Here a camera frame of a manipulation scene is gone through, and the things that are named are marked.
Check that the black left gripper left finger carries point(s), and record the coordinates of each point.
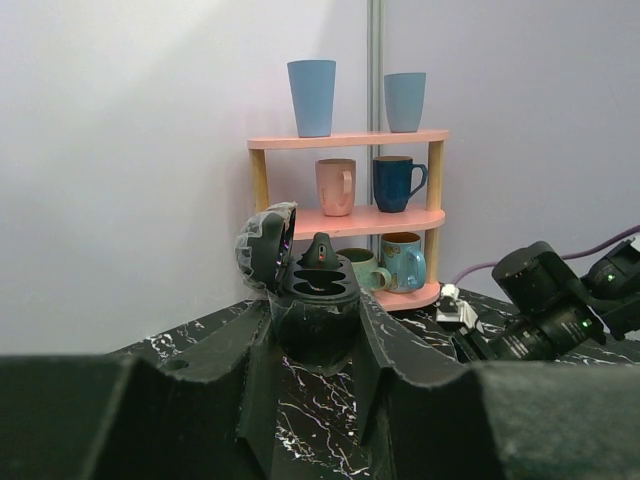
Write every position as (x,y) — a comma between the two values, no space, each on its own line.
(208,413)

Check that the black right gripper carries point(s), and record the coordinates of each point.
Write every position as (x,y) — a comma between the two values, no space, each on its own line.
(544,337)

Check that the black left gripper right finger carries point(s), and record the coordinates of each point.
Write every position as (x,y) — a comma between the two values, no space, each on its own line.
(423,415)

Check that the black earbud charging case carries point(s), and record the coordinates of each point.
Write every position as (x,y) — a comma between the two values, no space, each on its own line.
(315,314)

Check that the black earbud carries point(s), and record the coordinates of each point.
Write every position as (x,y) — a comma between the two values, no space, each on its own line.
(320,254)

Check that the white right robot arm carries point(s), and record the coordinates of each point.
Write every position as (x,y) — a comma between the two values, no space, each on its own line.
(537,279)

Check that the light blue mug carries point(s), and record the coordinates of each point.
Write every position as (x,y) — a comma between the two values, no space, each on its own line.
(403,257)

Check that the green ceramic mug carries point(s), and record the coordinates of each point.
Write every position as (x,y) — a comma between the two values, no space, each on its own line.
(369,274)

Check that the pink three-tier shelf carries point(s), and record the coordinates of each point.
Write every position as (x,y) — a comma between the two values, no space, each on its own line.
(368,220)

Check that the dark blue mug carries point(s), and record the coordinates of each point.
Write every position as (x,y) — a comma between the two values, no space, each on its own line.
(392,182)

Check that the pink mug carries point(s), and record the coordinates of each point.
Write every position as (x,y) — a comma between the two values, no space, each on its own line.
(336,183)

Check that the right blue plastic cup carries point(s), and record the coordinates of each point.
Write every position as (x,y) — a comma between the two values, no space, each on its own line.
(404,95)

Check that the blue plastic cup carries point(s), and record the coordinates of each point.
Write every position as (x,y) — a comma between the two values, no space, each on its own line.
(404,95)
(312,86)

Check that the left blue plastic cup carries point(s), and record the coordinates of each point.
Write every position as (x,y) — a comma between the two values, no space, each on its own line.
(312,86)

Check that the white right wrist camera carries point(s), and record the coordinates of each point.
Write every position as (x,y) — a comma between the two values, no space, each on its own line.
(450,309)

